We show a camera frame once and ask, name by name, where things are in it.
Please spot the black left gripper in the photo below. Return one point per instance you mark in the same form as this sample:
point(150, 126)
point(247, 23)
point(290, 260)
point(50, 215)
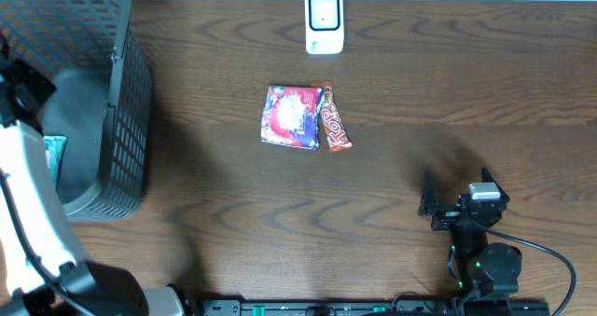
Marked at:
point(23, 85)

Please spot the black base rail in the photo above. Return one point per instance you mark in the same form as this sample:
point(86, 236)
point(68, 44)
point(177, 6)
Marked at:
point(229, 307)

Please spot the red white snack bag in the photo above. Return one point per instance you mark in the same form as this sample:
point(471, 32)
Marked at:
point(290, 116)

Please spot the grey plastic mesh basket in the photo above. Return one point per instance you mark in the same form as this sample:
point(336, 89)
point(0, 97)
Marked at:
point(102, 103)

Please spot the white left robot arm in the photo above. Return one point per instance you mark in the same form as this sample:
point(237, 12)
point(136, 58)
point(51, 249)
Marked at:
point(48, 270)

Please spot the teal snack packet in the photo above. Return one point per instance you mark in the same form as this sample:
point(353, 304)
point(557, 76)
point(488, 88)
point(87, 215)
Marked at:
point(55, 146)

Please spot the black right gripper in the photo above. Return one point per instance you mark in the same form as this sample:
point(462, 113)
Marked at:
point(460, 214)

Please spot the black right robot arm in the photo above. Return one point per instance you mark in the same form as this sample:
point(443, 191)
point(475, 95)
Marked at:
point(484, 270)

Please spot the white barcode scanner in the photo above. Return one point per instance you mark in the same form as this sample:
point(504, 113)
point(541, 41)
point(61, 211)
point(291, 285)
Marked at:
point(324, 27)

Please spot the orange chocolate bar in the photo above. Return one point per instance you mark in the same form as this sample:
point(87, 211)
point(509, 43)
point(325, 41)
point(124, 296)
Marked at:
point(336, 135)

